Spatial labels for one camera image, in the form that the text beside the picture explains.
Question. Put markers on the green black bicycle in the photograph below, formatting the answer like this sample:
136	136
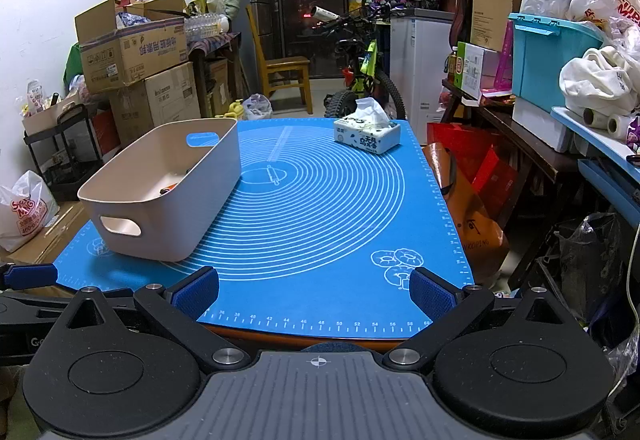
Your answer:
367	64

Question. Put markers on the large plain cardboard box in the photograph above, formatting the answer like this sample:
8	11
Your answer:
165	94

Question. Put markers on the green white carton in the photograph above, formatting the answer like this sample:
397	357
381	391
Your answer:
477	69

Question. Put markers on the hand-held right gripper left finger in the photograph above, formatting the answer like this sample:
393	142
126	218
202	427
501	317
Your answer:
196	294

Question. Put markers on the green cloth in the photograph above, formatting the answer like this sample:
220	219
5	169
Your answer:
72	67

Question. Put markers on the red paper bag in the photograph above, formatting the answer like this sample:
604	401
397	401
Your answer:
475	149

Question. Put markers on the white paper roll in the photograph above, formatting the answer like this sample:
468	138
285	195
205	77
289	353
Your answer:
595	119

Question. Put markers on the light blue shelf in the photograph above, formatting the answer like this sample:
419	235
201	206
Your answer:
600	154

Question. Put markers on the pink bag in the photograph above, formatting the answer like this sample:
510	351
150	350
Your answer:
502	59

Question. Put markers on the black plastic bag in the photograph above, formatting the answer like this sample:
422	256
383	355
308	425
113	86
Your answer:
592	265

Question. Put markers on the cooking oil bottle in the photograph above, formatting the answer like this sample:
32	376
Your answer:
453	67

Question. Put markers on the printed cardboard box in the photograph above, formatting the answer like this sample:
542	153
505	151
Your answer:
135	54

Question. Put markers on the red white appliance box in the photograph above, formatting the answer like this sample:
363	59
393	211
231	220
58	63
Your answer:
106	132

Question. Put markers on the beige plastic basket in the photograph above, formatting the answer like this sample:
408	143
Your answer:
150	164

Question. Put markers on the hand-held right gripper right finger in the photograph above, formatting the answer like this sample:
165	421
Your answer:
433	294

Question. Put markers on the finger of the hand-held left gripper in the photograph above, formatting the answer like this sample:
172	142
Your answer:
30	276
35	305

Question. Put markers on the flat cardboard box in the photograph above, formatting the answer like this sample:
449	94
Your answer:
55	235

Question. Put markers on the black metal cart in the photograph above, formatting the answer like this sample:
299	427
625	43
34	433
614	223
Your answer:
60	164

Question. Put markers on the black plastic crate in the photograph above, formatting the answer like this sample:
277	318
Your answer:
555	300

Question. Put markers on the clear plastic bag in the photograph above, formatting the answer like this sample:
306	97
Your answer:
257	107

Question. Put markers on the wooden chair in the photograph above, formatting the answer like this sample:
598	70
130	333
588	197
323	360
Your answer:
285	67

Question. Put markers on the white foam box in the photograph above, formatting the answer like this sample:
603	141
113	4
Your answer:
542	127

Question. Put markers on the orange paper bag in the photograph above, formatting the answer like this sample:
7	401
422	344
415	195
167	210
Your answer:
475	225

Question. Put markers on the cardboard tray box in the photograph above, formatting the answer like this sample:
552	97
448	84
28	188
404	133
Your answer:
47	117

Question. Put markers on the tissue pack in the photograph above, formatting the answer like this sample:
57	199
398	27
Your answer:
370	139

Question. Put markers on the pack of clear bottles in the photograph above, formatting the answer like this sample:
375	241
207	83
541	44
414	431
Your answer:
205	23

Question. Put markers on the blue silicone mat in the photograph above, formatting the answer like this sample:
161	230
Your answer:
325	230

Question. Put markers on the light blue storage bin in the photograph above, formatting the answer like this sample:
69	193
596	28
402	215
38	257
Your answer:
550	64

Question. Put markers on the open cardboard box with clutter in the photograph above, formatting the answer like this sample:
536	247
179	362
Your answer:
95	19

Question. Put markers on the white cloth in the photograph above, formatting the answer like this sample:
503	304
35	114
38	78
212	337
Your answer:
595	79

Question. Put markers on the dark wooden side table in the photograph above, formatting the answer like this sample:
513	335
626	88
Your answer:
520	139

